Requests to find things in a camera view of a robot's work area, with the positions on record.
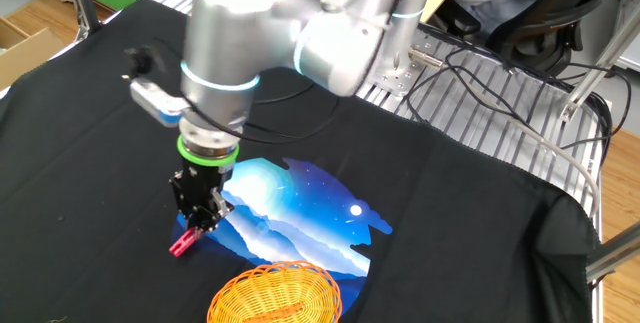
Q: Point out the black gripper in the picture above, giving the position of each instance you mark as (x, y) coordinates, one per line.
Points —
(205, 178)

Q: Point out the pink plastic clamp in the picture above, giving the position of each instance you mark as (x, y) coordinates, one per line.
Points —
(182, 245)

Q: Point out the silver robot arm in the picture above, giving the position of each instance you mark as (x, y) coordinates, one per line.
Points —
(225, 38)

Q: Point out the yellow wicker basket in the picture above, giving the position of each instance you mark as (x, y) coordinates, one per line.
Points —
(280, 293)

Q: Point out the cardboard box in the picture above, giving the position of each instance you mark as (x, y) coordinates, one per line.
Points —
(25, 58)

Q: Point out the black t-shirt with blue print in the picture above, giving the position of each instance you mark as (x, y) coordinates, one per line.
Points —
(475, 243)

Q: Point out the black office chair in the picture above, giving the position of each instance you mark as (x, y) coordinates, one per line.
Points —
(550, 28)

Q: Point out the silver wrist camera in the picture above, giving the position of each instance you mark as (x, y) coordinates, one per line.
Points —
(155, 100)

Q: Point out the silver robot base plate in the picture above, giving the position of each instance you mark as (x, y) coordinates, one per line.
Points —
(395, 80)

